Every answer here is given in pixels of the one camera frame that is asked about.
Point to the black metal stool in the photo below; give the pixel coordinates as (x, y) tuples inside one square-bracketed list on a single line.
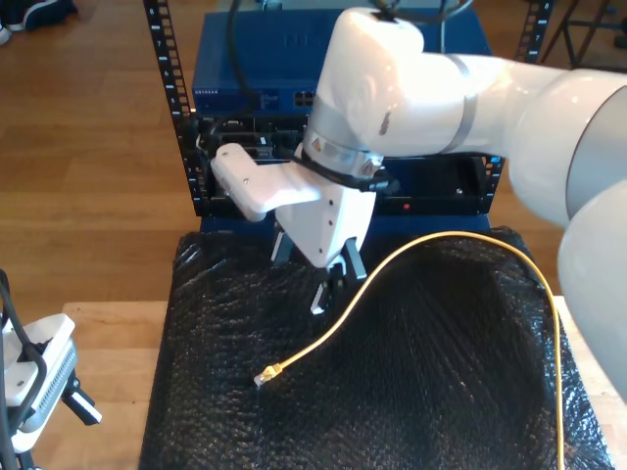
[(595, 23)]

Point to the blue rack base plate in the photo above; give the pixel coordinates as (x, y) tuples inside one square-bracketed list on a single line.
[(431, 225)]

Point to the black perforated rack post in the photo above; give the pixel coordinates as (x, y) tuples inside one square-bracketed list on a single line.
[(534, 29), (165, 59)]

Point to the navy shoe with white sole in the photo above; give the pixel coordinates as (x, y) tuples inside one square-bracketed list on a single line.
[(49, 12), (10, 12)]

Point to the black rack server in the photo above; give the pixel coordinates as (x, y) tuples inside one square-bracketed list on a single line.
[(284, 132)]

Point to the black bubble wrap mat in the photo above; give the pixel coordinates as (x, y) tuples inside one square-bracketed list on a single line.
[(392, 391)]

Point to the blue network switch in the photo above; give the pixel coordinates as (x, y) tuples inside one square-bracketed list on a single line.
[(274, 63)]

